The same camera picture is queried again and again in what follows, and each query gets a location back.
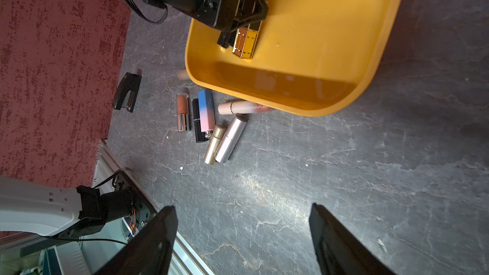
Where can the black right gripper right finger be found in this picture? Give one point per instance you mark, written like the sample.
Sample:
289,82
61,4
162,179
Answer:
337,250

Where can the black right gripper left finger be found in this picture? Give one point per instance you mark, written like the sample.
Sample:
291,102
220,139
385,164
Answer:
150,252

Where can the gold black square lipstick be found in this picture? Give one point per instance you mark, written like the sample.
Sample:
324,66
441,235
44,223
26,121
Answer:
246,40

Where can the black lipstick short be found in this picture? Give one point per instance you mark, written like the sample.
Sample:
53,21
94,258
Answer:
227,39

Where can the yellow plastic storage tray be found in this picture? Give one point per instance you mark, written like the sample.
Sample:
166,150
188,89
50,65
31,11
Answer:
313,57

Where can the beige lipstick tube near tray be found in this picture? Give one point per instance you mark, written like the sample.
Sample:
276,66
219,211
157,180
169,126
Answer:
183,75

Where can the blue pink gradient lipstick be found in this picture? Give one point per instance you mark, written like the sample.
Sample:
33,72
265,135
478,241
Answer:
206,112

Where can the black lipstick beside gradient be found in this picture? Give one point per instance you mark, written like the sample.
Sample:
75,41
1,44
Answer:
199,135

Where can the gold lipstick tube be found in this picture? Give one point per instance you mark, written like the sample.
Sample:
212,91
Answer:
214,143

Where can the silver pink lipstick tube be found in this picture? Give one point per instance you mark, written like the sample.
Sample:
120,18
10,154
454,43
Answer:
231,137

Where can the pink nude lip gloss tube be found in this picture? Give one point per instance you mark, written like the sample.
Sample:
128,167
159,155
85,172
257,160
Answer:
242,107

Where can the brown clear lip gloss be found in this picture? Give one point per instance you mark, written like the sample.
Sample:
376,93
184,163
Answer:
182,113

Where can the black clip on table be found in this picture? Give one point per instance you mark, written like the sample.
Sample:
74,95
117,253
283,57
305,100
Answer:
129,85

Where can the aluminium front rail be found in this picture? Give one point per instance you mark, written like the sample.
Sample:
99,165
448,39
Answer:
185,259

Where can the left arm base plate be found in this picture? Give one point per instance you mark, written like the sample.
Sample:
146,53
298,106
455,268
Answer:
141,209

